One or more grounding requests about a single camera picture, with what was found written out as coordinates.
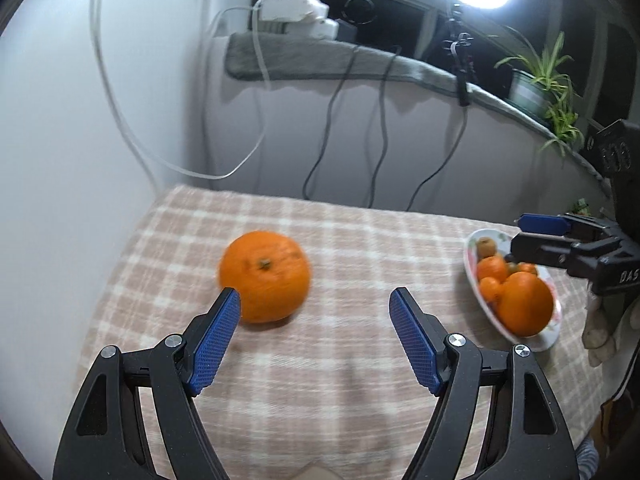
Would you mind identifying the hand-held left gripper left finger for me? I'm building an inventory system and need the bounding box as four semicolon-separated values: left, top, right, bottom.
52;287;242;480

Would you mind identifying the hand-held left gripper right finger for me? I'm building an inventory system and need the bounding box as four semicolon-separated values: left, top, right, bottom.
389;287;576;480

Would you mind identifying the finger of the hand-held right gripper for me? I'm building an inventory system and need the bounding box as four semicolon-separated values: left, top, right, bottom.
515;213;608;241
510;232;621;271

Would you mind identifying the white floral plate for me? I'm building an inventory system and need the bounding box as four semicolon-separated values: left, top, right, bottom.
464;228;563;352

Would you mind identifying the large orange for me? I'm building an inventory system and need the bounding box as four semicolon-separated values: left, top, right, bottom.
495;271;555;337

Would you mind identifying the medium orange with stem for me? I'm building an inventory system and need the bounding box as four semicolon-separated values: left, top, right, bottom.
219;230;312;324

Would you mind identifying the person's right hand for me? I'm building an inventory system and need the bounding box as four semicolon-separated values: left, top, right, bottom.
582;292;621;368

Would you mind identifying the beige checked tablecloth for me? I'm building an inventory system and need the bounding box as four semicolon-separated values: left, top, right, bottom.
75;185;621;480

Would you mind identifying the striped plant pot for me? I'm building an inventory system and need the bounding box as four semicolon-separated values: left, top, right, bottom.
509;69;556;118

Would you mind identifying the green spider plant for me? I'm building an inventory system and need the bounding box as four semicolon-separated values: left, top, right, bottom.
495;27;586;158

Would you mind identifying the blue striped cloth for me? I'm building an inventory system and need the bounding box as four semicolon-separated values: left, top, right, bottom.
575;437;599;480

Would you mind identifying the grey sill cloth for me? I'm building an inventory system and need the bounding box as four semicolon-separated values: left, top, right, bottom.
223;32;608;186

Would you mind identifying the white charger plug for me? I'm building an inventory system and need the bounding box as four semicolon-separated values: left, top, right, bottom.
287;19;338;41
257;0;328;23

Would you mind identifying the black cable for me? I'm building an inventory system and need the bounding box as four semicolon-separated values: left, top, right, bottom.
406;105;468;211
303;51;360;201
367;47;401;208

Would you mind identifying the white cable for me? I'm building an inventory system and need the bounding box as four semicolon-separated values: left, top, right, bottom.
90;0;267;181

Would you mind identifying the black ring light stand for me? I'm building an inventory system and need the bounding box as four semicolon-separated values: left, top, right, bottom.
442;0;476;76

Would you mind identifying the window frame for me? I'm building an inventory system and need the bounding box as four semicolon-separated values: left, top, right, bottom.
252;0;640;126

